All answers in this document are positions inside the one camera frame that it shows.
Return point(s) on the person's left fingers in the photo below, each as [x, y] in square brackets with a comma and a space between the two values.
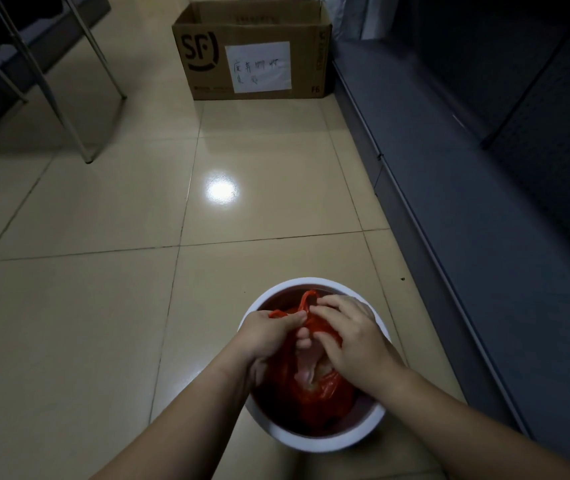
[292, 319]

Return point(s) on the white paper label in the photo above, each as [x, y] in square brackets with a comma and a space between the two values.
[258, 67]

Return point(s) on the person's right thumb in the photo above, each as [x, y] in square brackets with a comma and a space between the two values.
[326, 340]

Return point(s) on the brown cardboard box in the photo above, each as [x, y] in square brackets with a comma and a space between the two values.
[205, 44]

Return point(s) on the person's left hand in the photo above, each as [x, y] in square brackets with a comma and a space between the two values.
[260, 337]

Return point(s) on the grey upholstered sofa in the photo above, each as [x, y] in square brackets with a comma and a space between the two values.
[490, 194]

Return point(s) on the red plastic bag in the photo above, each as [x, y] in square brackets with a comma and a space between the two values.
[315, 402]

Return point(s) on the pale pink waste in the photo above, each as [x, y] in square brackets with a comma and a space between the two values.
[310, 367]

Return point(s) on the white round waste bin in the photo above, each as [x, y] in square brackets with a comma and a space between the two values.
[285, 434]

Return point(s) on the person's right forearm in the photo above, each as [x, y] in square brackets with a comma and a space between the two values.
[465, 434]

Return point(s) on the person's left forearm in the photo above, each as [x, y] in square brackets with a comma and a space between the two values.
[185, 419]

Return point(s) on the person's right hand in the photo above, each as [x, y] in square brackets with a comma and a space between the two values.
[362, 344]

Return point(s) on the grey metal frame stand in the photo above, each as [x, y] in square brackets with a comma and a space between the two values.
[45, 89]

